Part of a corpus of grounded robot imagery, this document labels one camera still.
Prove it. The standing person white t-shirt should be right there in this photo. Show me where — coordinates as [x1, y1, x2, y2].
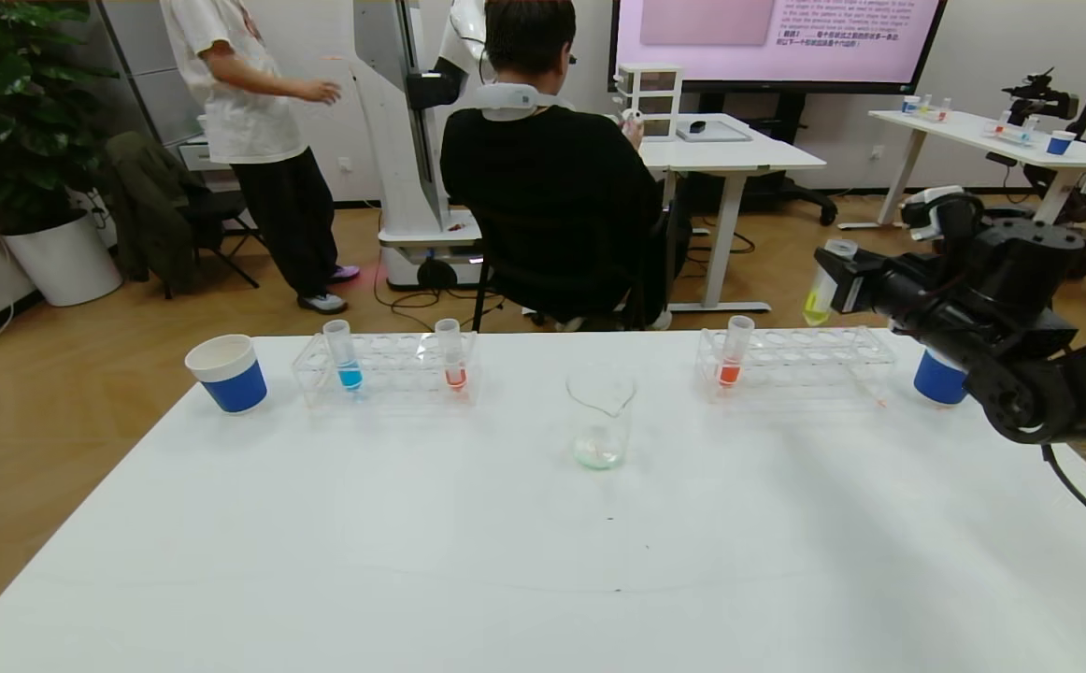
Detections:
[160, 0, 363, 315]

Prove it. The black office chair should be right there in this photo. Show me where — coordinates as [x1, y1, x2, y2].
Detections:
[471, 206, 693, 333]

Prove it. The white desk with drawers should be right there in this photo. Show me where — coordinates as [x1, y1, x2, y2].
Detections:
[590, 114, 826, 314]

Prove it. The black mobile robot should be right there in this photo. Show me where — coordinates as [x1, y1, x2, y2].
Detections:
[1001, 33, 1086, 281]

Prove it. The black floor cable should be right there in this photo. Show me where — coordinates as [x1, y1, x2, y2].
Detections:
[373, 265, 507, 322]

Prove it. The white desktop drawer organiser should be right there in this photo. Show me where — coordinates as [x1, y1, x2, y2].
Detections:
[615, 64, 684, 143]

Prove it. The white neck band device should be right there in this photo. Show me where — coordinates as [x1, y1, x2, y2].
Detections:
[459, 82, 574, 122]

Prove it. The large wall display screen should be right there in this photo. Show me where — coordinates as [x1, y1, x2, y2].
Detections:
[607, 0, 948, 96]

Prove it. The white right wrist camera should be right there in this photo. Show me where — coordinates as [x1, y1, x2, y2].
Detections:
[900, 185, 985, 242]

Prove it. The white plant pot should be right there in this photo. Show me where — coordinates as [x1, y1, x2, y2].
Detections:
[3, 209, 124, 308]

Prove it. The seated person in black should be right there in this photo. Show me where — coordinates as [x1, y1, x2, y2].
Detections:
[440, 0, 693, 333]

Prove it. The yellow pigment test tube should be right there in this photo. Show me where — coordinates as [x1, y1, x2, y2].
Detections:
[803, 239, 858, 326]

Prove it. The white robot tower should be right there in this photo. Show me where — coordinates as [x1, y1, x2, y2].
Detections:
[347, 0, 488, 291]

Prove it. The orange pigment test tube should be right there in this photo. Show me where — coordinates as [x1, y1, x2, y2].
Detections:
[717, 315, 755, 388]
[435, 318, 469, 392]

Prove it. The green leafy plant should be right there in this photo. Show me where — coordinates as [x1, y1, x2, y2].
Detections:
[0, 0, 119, 235]

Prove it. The blue white paper cup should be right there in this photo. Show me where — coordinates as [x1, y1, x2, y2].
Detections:
[184, 334, 269, 414]
[913, 348, 974, 407]

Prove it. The clear acrylic test tube rack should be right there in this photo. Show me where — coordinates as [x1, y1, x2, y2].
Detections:
[695, 326, 897, 405]
[292, 331, 482, 408]

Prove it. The white desk with test tubes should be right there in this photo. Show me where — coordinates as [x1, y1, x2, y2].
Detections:
[836, 109, 1086, 230]

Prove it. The grey tablet pad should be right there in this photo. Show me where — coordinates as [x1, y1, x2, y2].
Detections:
[676, 120, 751, 144]

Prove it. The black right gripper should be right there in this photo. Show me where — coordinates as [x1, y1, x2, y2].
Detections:
[813, 246, 938, 317]

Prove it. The blue pigment test tube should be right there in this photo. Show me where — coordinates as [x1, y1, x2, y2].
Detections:
[322, 319, 364, 392]

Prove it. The black display stand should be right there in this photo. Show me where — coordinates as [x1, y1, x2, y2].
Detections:
[688, 92, 836, 226]

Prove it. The black folding chair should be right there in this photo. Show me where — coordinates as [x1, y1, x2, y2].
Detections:
[174, 187, 264, 300]

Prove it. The olive green jacket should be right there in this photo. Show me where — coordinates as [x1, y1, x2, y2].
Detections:
[99, 131, 212, 295]

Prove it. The clear glass beaker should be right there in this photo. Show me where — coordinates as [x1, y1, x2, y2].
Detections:
[566, 366, 637, 471]

